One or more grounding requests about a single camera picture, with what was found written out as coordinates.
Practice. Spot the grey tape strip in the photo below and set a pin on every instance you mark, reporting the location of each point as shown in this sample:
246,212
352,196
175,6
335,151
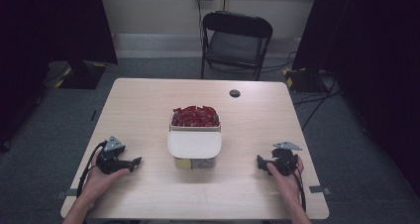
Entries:
67,193
319,189

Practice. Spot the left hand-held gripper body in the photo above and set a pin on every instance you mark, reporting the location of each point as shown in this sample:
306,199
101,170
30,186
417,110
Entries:
110,164

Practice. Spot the black folding chair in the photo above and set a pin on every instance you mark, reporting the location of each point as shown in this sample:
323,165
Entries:
236,44

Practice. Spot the black stand base striped tape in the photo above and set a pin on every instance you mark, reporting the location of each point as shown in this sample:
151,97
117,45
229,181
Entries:
82,75
303,80

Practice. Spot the small yellow cup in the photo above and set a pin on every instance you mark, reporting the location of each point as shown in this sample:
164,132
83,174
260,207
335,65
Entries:
183,163

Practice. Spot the pile of red packets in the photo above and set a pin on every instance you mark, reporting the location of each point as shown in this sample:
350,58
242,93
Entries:
195,116

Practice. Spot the person's left hand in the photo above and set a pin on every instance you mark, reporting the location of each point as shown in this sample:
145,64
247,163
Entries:
99,182

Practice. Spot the person's right hand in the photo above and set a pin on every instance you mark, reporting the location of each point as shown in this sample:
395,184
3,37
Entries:
290,186

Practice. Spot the dark curtain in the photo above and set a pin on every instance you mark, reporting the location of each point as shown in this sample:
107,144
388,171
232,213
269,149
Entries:
49,35
373,68

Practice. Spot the clear storage box white lid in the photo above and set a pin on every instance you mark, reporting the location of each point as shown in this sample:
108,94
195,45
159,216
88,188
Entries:
194,144

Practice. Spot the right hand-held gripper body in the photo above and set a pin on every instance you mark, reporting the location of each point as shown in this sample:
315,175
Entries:
285,158

